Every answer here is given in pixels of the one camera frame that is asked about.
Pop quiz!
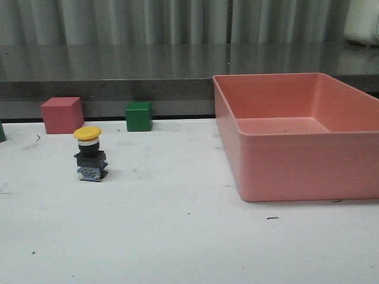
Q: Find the green cube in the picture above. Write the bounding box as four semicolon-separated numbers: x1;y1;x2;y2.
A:
126;102;152;132
0;121;7;143

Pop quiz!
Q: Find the grey stone counter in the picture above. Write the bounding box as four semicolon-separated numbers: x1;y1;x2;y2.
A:
1;42;378;121

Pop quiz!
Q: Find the green cube left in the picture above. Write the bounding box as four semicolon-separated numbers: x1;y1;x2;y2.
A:
0;121;7;143

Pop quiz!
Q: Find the green cube right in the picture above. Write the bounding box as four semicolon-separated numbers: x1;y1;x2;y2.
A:
126;102;152;132

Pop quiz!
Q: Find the white appliance on counter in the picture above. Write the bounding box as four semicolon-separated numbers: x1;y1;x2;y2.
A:
343;0;378;46

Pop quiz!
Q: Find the grey pleated curtain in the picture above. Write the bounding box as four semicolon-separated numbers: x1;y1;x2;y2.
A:
1;1;349;46

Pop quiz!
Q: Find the pink cube rear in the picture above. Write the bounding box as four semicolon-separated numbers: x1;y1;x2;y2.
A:
40;97;84;134

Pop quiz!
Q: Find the yellow mushroom push button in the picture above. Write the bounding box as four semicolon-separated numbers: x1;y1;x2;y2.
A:
73;127;108;182

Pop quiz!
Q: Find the pink plastic bin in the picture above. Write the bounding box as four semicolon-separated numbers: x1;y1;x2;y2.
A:
213;73;378;202

